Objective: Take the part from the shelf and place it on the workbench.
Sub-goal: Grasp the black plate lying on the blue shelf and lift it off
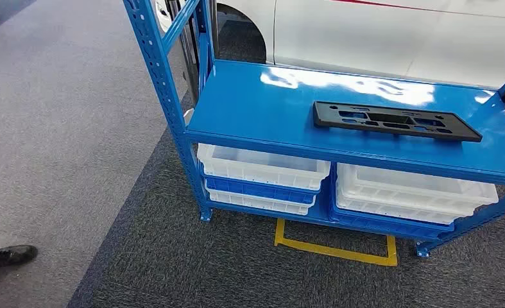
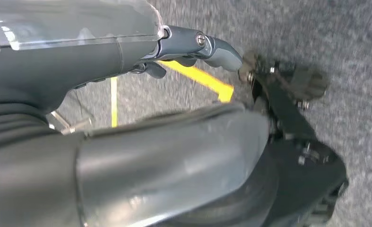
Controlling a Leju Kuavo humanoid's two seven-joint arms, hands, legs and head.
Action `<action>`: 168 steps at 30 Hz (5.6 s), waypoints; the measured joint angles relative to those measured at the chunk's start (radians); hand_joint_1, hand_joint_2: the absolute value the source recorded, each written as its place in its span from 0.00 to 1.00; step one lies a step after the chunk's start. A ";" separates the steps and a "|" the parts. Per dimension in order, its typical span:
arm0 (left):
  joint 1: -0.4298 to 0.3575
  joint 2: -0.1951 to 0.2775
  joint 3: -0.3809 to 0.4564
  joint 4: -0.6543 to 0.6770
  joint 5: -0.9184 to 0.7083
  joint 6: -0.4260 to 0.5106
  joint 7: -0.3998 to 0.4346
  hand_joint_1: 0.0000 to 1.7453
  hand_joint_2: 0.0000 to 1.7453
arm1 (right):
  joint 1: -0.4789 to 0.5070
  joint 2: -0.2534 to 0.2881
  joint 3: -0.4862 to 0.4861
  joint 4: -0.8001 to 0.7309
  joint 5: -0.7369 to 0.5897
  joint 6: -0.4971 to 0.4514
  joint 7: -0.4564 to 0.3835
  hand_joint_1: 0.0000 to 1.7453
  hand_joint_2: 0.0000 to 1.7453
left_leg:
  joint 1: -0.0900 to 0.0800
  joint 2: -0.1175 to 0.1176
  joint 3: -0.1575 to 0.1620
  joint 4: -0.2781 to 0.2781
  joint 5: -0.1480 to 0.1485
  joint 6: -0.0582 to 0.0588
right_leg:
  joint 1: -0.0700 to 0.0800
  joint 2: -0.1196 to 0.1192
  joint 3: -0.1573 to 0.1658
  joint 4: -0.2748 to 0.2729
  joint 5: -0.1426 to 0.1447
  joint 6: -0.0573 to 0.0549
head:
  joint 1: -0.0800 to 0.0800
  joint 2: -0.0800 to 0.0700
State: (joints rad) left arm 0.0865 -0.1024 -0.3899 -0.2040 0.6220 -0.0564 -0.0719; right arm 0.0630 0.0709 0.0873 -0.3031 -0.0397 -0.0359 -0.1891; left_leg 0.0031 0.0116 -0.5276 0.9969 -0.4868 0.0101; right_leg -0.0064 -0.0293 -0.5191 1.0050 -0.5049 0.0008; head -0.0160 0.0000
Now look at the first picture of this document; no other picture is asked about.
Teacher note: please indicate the black plastic slotted part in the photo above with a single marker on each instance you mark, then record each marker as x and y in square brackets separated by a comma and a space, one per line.
[333, 117]

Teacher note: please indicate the blue metal shelf rack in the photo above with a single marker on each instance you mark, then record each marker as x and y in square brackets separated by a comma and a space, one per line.
[256, 102]

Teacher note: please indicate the white plastic bin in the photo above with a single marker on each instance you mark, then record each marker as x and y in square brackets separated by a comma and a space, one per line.
[256, 170]
[256, 202]
[405, 187]
[384, 208]

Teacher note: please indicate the white car with red stripe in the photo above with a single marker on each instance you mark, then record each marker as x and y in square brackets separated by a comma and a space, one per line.
[362, 38]

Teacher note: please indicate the person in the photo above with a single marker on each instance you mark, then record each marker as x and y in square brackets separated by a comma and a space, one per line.
[10, 255]

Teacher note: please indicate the chrome stanchion post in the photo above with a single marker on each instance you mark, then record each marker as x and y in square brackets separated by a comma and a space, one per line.
[214, 25]
[188, 51]

